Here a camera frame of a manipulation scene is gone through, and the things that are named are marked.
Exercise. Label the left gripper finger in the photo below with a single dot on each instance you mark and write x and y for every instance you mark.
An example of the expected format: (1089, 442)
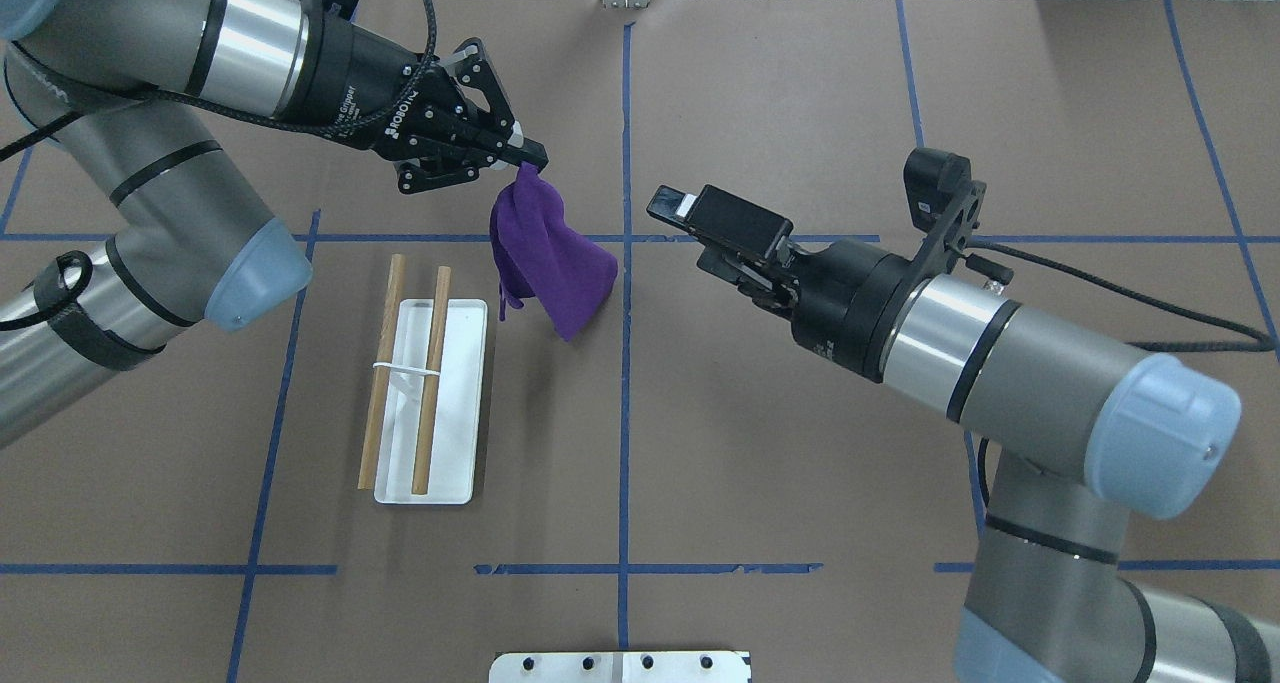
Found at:
(428, 173)
(487, 115)

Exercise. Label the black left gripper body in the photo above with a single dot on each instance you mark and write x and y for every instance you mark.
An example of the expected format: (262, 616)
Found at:
(362, 83)

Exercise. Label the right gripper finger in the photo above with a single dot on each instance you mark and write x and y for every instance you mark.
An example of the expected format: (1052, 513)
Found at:
(719, 218)
(672, 207)

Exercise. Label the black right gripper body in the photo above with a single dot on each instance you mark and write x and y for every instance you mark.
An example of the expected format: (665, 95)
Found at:
(842, 298)

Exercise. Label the purple towel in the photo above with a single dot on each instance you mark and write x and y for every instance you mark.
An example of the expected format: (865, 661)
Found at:
(538, 256)

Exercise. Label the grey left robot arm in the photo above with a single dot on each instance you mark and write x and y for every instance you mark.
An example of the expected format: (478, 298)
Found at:
(117, 84)

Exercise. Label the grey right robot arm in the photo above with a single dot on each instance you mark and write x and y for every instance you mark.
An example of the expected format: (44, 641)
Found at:
(1091, 431)

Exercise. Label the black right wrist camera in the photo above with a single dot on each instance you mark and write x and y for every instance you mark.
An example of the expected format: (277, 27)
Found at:
(944, 203)

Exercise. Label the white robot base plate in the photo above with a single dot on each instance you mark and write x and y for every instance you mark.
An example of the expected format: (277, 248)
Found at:
(623, 666)

